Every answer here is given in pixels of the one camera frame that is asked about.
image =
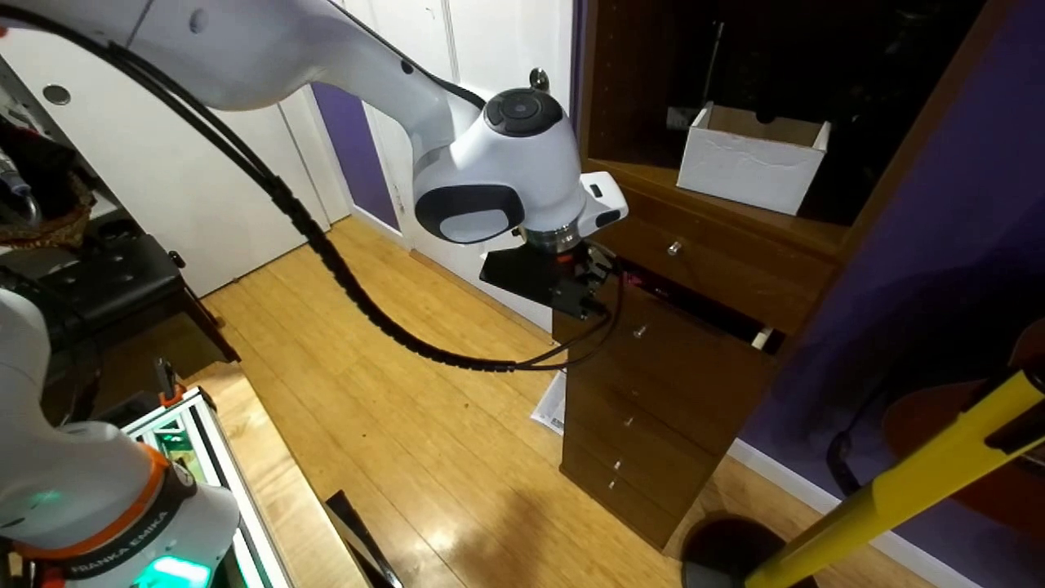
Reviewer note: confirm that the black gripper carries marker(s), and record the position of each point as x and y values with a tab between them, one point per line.
555	278

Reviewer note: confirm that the wooden drawer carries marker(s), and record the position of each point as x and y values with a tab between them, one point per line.
664	361

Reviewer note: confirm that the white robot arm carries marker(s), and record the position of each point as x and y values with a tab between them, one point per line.
92	505

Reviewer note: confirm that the brown wooden cabinet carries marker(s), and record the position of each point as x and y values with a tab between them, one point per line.
649	66

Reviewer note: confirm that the white box on shelf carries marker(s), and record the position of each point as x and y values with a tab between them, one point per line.
770	164

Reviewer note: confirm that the black round stand base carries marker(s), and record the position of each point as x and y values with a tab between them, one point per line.
725	550

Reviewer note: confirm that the yellow tripod pole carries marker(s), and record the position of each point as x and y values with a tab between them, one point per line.
985	425

